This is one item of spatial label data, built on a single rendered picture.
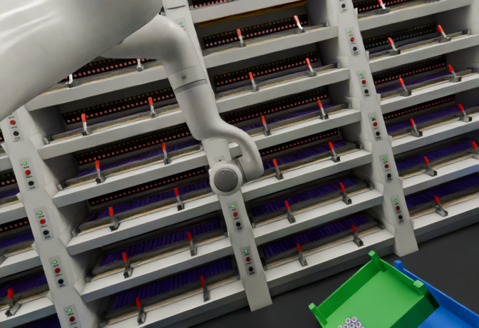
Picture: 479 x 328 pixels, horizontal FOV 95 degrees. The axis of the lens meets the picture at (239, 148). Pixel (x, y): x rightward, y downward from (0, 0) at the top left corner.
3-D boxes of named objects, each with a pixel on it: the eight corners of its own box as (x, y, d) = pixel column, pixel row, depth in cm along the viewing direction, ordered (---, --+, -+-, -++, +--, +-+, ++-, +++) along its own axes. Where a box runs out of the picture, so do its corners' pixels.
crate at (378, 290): (358, 383, 57) (341, 361, 56) (321, 322, 77) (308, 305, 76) (440, 306, 59) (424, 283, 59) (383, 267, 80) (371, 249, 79)
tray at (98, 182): (209, 164, 91) (199, 132, 86) (56, 207, 85) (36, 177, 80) (206, 147, 110) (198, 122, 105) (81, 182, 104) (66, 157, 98)
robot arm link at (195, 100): (229, 73, 62) (261, 170, 69) (174, 92, 60) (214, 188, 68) (234, 68, 53) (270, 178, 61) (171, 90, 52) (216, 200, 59)
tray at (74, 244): (222, 208, 91) (216, 190, 88) (70, 255, 85) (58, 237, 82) (217, 185, 110) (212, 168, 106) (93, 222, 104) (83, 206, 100)
